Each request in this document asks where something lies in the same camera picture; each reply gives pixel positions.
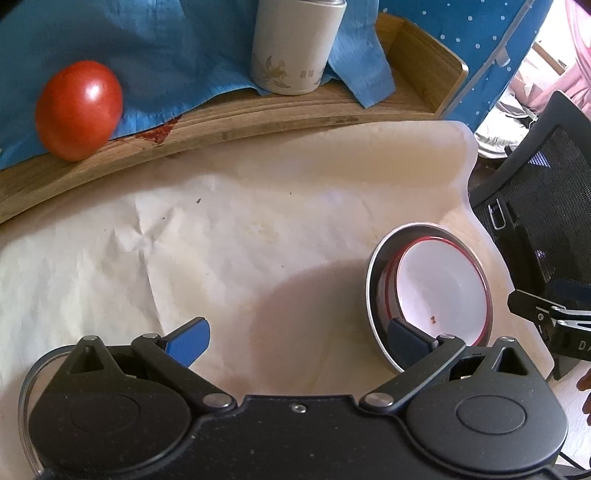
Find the blue polka dot fabric cover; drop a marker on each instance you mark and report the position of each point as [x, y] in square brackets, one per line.
[475, 41]

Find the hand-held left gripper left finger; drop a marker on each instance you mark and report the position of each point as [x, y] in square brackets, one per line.
[189, 341]

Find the grey white crumpled cloth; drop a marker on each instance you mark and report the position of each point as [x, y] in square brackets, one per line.
[503, 129]

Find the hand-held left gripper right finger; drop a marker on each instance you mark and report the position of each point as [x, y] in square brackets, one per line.
[406, 341]

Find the deep steel bowl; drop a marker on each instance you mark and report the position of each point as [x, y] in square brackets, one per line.
[385, 254]

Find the light blue hanging shirt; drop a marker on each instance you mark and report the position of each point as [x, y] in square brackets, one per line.
[161, 55]

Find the cream paper table cover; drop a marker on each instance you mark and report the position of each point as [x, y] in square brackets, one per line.
[231, 230]

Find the person's right hand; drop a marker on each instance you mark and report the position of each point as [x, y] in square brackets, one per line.
[586, 390]

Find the black mesh office chair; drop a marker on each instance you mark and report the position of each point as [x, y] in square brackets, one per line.
[531, 207]

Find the wooden tray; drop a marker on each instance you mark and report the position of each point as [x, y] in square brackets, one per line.
[277, 115]

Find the white thermos cup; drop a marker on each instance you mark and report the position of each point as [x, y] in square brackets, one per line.
[295, 46]

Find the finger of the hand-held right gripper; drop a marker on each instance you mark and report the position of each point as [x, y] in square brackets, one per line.
[531, 307]
[572, 293]

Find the red tomato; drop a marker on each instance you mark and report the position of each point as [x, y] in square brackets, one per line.
[78, 110]

